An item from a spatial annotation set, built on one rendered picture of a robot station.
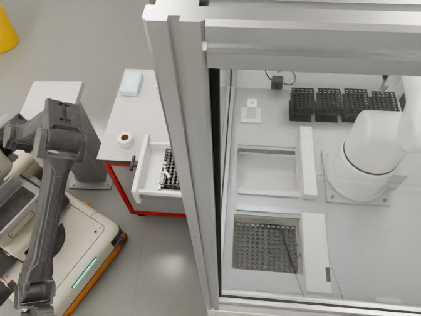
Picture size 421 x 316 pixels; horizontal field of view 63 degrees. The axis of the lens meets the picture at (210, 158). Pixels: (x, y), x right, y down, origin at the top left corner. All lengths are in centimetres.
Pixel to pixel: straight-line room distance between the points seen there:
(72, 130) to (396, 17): 76
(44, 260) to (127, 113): 108
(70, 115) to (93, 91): 225
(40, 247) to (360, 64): 82
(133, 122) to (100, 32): 205
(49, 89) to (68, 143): 128
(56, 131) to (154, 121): 98
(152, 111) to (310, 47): 162
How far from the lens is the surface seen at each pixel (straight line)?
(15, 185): 142
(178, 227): 230
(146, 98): 190
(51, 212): 90
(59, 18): 409
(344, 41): 24
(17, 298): 99
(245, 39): 23
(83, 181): 259
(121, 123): 182
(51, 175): 88
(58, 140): 86
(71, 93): 206
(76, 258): 208
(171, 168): 148
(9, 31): 388
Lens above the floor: 212
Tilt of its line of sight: 57 degrees down
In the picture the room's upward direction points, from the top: 3 degrees counter-clockwise
